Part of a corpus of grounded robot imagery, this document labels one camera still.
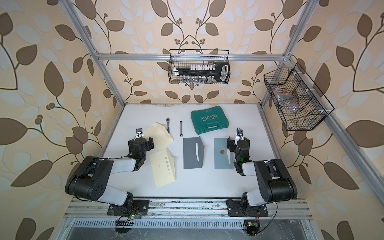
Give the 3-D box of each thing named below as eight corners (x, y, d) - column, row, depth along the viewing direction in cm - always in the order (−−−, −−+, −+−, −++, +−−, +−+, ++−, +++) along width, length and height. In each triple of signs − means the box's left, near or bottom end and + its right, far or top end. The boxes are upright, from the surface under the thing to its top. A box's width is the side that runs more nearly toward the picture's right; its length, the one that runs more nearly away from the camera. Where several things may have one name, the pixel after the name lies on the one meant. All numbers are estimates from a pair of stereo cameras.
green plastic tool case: (196, 136, 104) (196, 131, 100) (189, 115, 117) (189, 111, 112) (228, 128, 109) (230, 123, 104) (219, 109, 121) (219, 104, 117)
